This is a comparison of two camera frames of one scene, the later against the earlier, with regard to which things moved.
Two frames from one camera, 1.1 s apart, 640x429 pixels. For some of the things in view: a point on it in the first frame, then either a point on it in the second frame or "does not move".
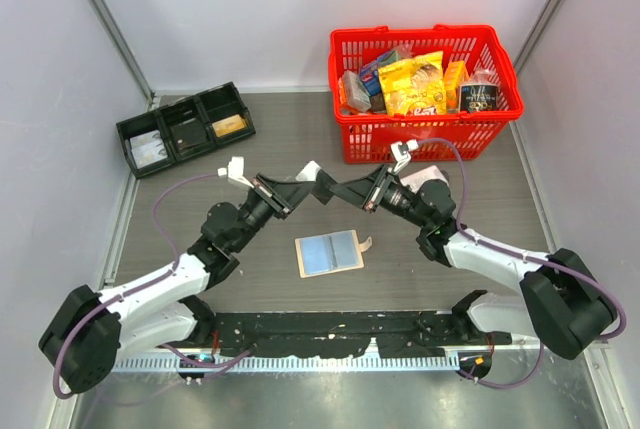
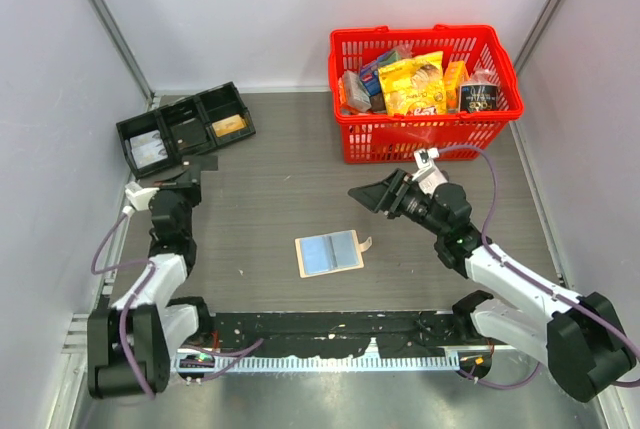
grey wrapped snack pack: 357,96 does not move
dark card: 189,133 does not move
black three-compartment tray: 161,138 does not move
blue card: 330,253 does not move
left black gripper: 281,197 -> 187,182
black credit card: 312,172 -> 200,162
